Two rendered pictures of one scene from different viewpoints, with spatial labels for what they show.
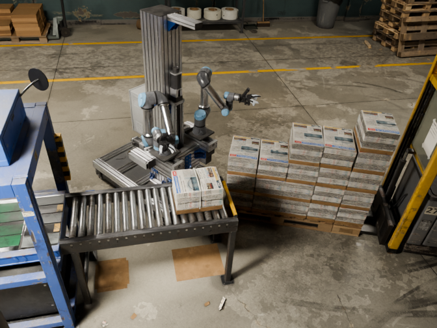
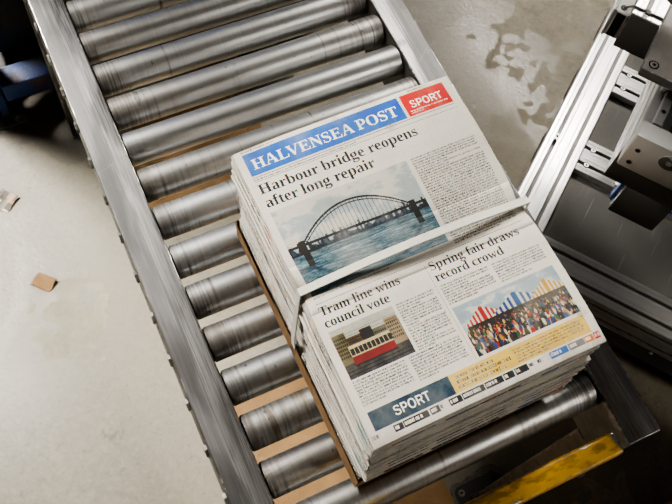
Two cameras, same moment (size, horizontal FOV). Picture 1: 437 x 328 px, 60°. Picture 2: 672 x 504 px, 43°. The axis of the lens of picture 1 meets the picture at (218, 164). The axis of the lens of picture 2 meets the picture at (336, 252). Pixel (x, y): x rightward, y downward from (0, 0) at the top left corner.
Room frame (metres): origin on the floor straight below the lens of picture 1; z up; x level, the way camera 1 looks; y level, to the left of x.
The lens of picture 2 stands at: (2.07, -0.20, 1.88)
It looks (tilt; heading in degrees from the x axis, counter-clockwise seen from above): 65 degrees down; 70
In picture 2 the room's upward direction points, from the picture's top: 12 degrees clockwise
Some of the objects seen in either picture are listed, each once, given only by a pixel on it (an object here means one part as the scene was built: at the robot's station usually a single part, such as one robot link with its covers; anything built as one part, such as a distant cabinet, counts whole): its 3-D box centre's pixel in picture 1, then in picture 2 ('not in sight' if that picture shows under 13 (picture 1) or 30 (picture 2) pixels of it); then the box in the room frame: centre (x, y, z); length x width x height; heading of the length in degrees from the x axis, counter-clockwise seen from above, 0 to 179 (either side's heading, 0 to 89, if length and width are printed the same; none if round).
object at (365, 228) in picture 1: (328, 224); not in sight; (2.86, -1.22, 0.05); 1.05 x 0.10 x 0.04; 84
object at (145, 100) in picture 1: (148, 120); not in sight; (2.87, 0.65, 1.19); 0.15 x 0.12 x 0.55; 116
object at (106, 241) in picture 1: (153, 235); (112, 171); (1.94, 0.46, 0.74); 1.34 x 0.05 x 0.12; 105
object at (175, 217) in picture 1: (173, 205); (319, 208); (2.24, 0.35, 0.77); 0.47 x 0.05 x 0.05; 15
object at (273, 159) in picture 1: (282, 184); not in sight; (3.04, -0.69, 0.42); 1.17 x 0.39 x 0.83; 84
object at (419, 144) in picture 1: (431, 129); not in sight; (2.91, -1.86, 1.27); 0.57 x 0.01 x 0.65; 174
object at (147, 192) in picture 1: (149, 209); (266, 103); (2.18, 0.53, 0.77); 0.47 x 0.05 x 0.05; 15
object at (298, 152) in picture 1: (305, 144); not in sight; (3.02, -0.82, 0.95); 0.38 x 0.29 x 0.23; 174
